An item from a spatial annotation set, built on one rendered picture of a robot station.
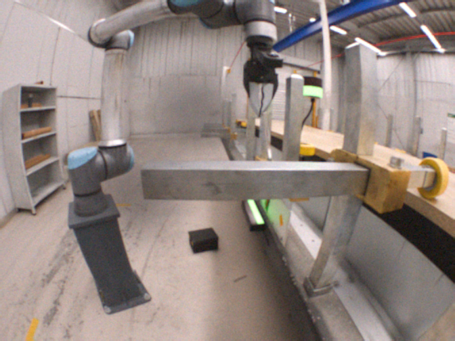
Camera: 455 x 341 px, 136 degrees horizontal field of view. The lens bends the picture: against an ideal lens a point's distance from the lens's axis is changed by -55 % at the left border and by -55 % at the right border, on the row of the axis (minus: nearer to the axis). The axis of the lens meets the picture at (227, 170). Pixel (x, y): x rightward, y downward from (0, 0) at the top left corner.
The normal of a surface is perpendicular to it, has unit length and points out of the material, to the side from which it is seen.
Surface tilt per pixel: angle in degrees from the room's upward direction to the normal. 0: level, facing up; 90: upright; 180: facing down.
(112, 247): 90
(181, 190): 90
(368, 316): 0
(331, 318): 0
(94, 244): 90
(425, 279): 90
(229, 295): 0
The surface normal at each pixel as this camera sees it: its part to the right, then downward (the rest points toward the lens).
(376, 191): -1.00, 0.00
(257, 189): 0.09, 0.29
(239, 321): 0.03, -0.96
